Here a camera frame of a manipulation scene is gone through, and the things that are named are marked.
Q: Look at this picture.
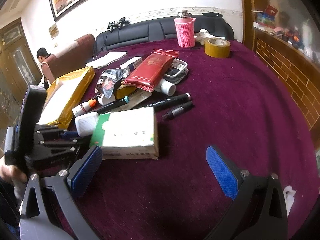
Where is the white square plastic bottle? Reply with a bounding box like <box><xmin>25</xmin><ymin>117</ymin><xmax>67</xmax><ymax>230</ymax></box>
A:
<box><xmin>75</xmin><ymin>112</ymin><xmax>99</xmax><ymax>137</ymax></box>

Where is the orange cap glue bottle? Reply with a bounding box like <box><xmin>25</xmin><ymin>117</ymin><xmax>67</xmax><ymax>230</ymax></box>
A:
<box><xmin>72</xmin><ymin>99</ymin><xmax>97</xmax><ymax>117</ymax></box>

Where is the green white medicine box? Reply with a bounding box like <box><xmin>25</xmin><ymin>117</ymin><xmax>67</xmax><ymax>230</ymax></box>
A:
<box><xmin>89</xmin><ymin>107</ymin><xmax>159</xmax><ymax>160</ymax></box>

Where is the black foil snack bag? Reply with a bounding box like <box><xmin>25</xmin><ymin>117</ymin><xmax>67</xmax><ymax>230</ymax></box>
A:
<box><xmin>95</xmin><ymin>68</ymin><xmax>126</xmax><ymax>99</ymax></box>

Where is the yellow foil packet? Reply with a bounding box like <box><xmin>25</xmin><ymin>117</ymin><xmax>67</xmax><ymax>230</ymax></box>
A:
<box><xmin>114</xmin><ymin>85</ymin><xmax>137</xmax><ymax>100</ymax></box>

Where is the red foil snack pack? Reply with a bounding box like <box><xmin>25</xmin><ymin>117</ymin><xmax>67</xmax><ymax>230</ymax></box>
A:
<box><xmin>123</xmin><ymin>49</ymin><xmax>180</xmax><ymax>92</ymax></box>

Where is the white round pill bottle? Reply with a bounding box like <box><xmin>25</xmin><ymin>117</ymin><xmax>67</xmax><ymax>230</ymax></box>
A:
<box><xmin>154</xmin><ymin>79</ymin><xmax>176</xmax><ymax>96</ymax></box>

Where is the short black marker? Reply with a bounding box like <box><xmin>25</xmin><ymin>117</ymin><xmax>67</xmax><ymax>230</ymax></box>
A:
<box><xmin>162</xmin><ymin>101</ymin><xmax>194</xmax><ymax>120</ymax></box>

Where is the long black marker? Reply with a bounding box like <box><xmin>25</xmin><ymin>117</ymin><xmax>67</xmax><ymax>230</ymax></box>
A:
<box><xmin>134</xmin><ymin>93</ymin><xmax>191</xmax><ymax>111</ymax></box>

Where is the clear zip pouch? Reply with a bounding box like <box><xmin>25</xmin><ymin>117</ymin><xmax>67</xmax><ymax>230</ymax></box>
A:
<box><xmin>163</xmin><ymin>59</ymin><xmax>189</xmax><ymax>85</ymax></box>

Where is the black teal cap marker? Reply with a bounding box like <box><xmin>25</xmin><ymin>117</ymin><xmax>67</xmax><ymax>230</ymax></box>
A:
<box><xmin>94</xmin><ymin>96</ymin><xmax>130</xmax><ymax>114</ymax></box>

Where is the small white medicine box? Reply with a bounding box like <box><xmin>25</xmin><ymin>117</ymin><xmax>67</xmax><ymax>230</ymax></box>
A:
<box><xmin>120</xmin><ymin>56</ymin><xmax>143</xmax><ymax>75</ymax></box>

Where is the person's left hand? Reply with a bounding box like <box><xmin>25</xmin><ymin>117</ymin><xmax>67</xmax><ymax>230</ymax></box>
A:
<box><xmin>1</xmin><ymin>156</ymin><xmax>28</xmax><ymax>200</ymax></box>

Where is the gold cardboard tray box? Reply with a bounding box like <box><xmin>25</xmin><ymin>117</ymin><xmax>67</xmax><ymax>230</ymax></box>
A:
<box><xmin>38</xmin><ymin>67</ymin><xmax>95</xmax><ymax>129</ymax></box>

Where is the seated man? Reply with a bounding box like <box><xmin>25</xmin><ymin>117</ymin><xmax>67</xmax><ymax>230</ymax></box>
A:
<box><xmin>36</xmin><ymin>48</ymin><xmax>50</xmax><ymax>89</ymax></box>

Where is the brown armchair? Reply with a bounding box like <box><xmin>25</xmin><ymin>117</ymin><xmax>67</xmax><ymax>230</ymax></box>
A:
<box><xmin>41</xmin><ymin>34</ymin><xmax>95</xmax><ymax>83</ymax></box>

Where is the wooden glass door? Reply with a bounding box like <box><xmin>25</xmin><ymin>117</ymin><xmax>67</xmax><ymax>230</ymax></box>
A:
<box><xmin>1</xmin><ymin>19</ymin><xmax>42</xmax><ymax>154</ymax></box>

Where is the white paper stack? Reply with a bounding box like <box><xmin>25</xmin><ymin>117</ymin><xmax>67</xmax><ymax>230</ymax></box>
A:
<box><xmin>86</xmin><ymin>51</ymin><xmax>127</xmax><ymax>69</ymax></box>

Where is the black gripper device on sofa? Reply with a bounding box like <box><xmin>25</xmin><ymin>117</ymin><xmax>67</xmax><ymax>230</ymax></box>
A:
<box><xmin>107</xmin><ymin>21</ymin><xmax>118</xmax><ymax>32</ymax></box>

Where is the black leather sofa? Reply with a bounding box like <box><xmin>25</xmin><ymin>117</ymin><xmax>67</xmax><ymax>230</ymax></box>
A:
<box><xmin>93</xmin><ymin>12</ymin><xmax>234</xmax><ymax>56</ymax></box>

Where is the white glove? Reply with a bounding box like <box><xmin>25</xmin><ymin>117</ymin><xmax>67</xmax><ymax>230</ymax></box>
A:
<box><xmin>194</xmin><ymin>29</ymin><xmax>215</xmax><ymax>46</ymax></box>

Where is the cluttered wooden shelf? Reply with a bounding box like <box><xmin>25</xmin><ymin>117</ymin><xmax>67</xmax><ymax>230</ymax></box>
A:
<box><xmin>252</xmin><ymin>5</ymin><xmax>319</xmax><ymax>64</ymax></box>

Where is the small wall plaque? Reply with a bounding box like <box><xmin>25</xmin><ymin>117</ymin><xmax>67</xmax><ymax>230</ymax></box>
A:
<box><xmin>49</xmin><ymin>23</ymin><xmax>59</xmax><ymax>39</ymax></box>

